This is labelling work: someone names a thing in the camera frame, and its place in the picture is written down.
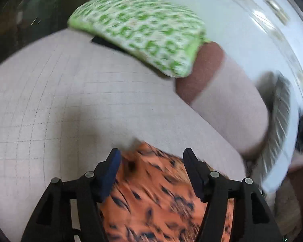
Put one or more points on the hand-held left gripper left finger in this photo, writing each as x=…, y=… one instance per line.
x=109, y=176

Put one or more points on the grey frilled pillow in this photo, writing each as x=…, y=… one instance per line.
x=280, y=113

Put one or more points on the green white patterned cushion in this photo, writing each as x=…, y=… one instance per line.
x=141, y=30

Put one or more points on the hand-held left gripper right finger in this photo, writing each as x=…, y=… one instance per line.
x=195, y=179

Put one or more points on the orange black floral pillow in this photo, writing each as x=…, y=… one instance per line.
x=154, y=201

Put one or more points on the dark glass door cabinet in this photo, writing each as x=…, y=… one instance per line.
x=27, y=10

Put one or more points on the flat black object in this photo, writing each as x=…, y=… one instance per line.
x=103, y=42

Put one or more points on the pink brown bolster pillow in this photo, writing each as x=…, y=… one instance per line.
x=229, y=100

